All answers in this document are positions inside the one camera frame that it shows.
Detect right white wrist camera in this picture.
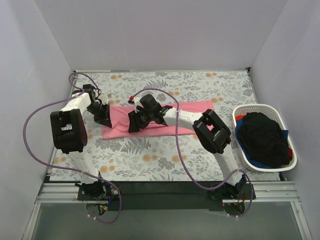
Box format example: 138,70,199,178
128,96,144,113

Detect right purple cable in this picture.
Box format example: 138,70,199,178
127,88,256,222

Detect purple cable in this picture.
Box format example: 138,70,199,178
22,72,123,224
127,88,256,222

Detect floral tablecloth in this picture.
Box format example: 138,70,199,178
49,70,283,183

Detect aluminium frame rail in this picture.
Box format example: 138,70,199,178
36,181,300,203

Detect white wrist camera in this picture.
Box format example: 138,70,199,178
128,96,144,113
97,93,109,105

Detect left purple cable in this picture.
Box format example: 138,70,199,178
22,72,123,224

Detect black garment in basket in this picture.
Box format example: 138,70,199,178
236,112,294,169

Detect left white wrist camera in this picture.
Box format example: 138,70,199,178
97,93,109,105

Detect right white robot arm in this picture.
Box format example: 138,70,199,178
128,94,247,199

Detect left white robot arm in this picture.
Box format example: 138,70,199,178
50,84,112,200

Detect pink t shirt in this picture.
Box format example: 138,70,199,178
101,100,215,140

